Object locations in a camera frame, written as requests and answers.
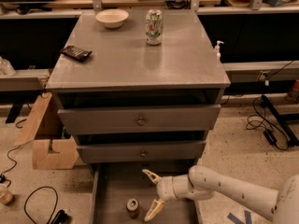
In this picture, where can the grey drawer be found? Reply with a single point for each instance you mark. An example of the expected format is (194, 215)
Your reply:
(157, 151)
(117, 182)
(147, 119)

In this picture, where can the grey middle drawer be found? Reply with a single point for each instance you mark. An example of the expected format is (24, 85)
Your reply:
(157, 151)

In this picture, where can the white pump bottle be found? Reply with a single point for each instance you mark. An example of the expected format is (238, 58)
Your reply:
(218, 49)

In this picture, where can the grey drawer cabinet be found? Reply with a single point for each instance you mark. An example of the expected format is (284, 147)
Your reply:
(124, 71)

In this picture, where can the orange soda can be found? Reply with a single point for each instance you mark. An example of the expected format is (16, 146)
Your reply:
(132, 207)

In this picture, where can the clear plastic bag left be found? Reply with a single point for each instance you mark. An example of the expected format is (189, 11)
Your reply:
(6, 69)

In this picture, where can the black chocolate bar packet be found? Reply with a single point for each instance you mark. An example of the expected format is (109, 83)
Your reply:
(76, 53)

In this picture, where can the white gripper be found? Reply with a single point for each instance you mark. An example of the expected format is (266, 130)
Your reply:
(164, 188)

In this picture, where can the grey bottom drawer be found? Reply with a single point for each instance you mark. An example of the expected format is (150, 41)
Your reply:
(117, 182)

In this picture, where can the white bowl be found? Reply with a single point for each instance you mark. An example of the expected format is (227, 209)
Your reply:
(112, 18)

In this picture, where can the orange bottle right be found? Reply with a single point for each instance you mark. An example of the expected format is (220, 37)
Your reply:
(293, 93)

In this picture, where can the wooden block stand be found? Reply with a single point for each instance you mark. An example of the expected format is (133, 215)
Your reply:
(44, 130)

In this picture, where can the clear plastic cup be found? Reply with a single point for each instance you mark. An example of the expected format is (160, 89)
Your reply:
(6, 196)

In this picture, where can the white green soda can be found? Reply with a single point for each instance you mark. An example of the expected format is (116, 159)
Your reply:
(154, 26)

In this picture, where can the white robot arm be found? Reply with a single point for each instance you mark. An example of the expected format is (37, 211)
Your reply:
(278, 206)

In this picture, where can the grey top drawer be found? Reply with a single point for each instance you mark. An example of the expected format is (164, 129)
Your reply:
(147, 119)

